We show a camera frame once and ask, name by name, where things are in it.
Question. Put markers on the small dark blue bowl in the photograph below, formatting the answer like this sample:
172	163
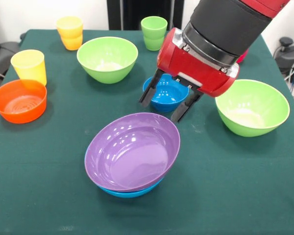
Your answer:
166	98

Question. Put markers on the dark green table cloth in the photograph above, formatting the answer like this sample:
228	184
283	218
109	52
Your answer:
210	183

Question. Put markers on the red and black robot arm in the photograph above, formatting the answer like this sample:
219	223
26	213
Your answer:
230	24

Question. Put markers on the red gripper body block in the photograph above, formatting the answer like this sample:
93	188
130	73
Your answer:
196	66

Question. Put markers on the purple bowl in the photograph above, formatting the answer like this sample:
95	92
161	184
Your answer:
134	154

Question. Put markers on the green bowl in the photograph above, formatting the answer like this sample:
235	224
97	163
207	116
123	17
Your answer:
252	115
107	61

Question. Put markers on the large light blue bowl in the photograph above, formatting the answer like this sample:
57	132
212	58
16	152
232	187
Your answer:
129	194

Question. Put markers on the red cup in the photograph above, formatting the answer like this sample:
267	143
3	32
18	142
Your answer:
243	57

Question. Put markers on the green cup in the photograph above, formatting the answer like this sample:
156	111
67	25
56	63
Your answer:
153	36

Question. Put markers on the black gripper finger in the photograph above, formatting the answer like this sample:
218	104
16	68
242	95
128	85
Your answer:
186	107
149	90

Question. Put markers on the yellow orange cup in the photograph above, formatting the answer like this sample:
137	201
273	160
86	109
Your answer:
69	36

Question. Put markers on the black panel with poles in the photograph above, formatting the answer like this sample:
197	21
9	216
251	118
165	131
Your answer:
137	14

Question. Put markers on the orange bowl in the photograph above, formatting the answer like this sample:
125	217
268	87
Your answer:
22	105

